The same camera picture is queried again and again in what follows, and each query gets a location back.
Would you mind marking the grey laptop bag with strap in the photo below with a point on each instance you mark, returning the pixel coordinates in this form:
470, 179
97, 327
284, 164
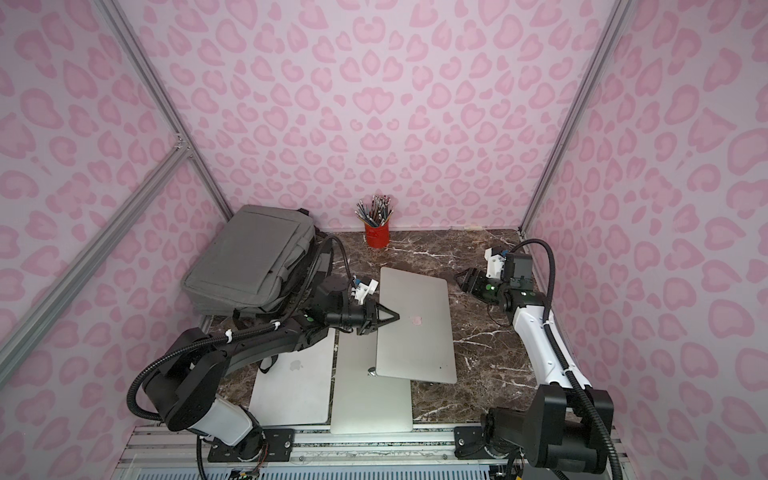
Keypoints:
257, 263

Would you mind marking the aluminium front rail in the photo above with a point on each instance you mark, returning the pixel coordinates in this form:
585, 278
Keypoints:
314, 452

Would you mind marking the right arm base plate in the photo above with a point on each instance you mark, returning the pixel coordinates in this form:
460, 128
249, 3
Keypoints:
469, 443

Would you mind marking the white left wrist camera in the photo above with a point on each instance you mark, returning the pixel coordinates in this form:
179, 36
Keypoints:
363, 288

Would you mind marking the silver apple laptop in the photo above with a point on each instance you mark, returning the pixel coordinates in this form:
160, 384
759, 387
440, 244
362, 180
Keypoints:
419, 345
363, 403
297, 390

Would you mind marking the bundle of pencils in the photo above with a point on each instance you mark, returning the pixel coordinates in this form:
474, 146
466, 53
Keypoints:
376, 212

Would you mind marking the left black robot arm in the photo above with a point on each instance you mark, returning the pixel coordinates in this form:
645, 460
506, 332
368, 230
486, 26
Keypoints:
180, 389

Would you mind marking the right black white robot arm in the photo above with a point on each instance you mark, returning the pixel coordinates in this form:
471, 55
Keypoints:
567, 427

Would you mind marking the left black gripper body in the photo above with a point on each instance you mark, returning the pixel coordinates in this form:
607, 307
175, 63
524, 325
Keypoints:
365, 317

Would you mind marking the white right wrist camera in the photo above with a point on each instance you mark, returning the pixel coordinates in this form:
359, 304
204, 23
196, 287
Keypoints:
495, 262

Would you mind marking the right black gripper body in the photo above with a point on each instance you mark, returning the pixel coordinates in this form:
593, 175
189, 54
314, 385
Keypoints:
474, 283

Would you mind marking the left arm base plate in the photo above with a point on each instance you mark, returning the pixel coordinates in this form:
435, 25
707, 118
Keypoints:
270, 445

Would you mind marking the red pencil cup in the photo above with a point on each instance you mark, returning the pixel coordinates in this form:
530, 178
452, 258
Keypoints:
377, 237

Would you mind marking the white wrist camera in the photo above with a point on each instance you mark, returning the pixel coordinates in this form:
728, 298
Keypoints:
363, 288
495, 262

